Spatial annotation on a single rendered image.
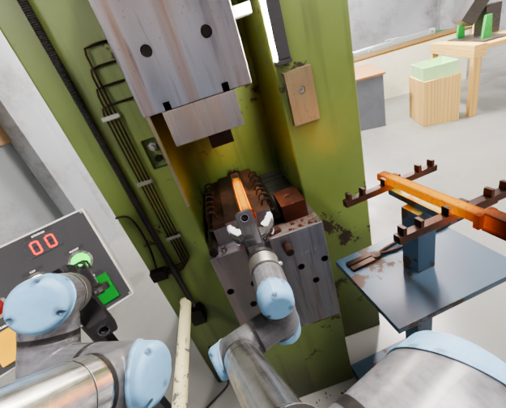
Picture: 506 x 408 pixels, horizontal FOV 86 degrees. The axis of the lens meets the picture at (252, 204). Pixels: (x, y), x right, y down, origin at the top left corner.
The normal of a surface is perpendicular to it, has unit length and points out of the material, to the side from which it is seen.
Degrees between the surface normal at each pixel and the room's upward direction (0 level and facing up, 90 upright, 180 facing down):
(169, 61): 90
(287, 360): 90
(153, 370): 90
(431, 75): 90
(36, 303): 60
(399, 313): 0
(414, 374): 13
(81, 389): 72
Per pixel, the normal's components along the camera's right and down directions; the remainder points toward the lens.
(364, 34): -0.15, 0.51
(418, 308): -0.28, -0.84
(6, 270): 0.34, -0.21
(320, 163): 0.17, 0.43
